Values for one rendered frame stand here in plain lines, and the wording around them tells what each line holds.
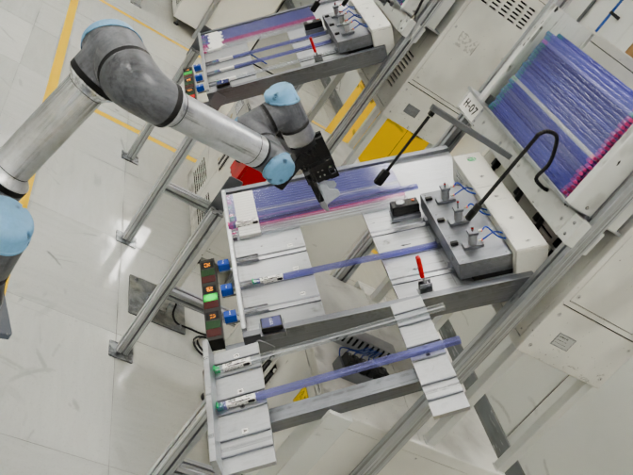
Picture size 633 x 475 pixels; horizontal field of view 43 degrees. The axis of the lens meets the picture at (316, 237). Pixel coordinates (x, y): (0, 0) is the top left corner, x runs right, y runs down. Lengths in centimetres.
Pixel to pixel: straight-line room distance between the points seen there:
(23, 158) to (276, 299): 69
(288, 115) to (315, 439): 75
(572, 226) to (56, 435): 152
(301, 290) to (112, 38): 77
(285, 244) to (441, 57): 134
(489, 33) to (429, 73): 27
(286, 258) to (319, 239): 140
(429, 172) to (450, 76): 95
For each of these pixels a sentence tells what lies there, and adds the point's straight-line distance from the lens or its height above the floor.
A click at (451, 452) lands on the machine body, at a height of 62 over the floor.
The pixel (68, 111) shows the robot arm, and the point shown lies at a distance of 171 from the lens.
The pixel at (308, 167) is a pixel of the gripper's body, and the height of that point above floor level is 106.
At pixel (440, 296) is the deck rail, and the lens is 193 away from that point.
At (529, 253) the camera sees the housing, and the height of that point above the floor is 123.
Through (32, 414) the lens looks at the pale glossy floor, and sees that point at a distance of 249.
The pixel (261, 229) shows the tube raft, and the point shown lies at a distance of 224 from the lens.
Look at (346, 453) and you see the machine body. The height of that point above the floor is 50.
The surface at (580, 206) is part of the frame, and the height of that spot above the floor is 140.
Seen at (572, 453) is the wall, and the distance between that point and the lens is 371.
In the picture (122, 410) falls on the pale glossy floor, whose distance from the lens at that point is 266.
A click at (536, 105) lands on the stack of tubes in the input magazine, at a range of 218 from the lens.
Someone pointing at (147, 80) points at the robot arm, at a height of 116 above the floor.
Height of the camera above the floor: 168
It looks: 22 degrees down
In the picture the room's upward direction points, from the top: 37 degrees clockwise
